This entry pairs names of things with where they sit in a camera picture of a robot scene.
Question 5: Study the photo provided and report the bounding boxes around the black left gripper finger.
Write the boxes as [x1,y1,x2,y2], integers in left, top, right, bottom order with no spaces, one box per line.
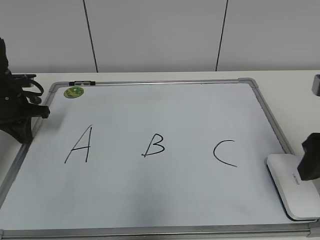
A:
[297,133,320,181]

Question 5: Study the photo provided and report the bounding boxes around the white rectangular whiteboard eraser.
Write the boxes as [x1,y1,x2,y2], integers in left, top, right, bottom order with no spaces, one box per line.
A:
[266,154,320,221]

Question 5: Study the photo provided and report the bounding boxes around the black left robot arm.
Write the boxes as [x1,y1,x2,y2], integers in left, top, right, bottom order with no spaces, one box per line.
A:
[0,39,320,181]

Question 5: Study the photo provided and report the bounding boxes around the aluminium framed whiteboard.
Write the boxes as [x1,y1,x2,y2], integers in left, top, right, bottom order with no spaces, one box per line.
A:
[0,78,317,239]

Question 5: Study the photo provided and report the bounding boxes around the green round magnet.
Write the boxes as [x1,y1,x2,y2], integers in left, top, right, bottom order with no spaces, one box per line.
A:
[63,86,85,99]

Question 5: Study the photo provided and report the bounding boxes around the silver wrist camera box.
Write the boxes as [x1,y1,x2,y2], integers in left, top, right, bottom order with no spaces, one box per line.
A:
[311,74,320,97]

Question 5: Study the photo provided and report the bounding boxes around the black marker on frame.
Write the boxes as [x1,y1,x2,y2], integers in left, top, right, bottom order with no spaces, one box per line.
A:
[68,80,96,86]

